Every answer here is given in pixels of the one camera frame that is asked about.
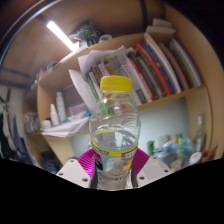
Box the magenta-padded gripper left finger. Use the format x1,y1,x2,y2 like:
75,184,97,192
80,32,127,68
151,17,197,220
55,148,98,190

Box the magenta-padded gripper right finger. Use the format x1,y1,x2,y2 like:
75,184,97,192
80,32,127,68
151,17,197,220
131,148,173,188

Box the clear yellow-capped drink bottle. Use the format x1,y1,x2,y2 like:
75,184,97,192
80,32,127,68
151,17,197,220
88,75,142,191

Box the clear plastic bag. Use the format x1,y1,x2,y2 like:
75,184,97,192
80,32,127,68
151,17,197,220
162,139,195,169

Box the clear glass bottle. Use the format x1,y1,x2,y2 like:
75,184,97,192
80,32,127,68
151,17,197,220
194,114,207,153

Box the hanging dark clothes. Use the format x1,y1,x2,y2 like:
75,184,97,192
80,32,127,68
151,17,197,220
0,85,32,162

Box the wooden shelf unit with books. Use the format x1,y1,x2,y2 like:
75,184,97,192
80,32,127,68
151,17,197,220
22,15,215,162

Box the bright ceiling light bar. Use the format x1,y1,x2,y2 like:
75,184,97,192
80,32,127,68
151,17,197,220
46,20,77,52

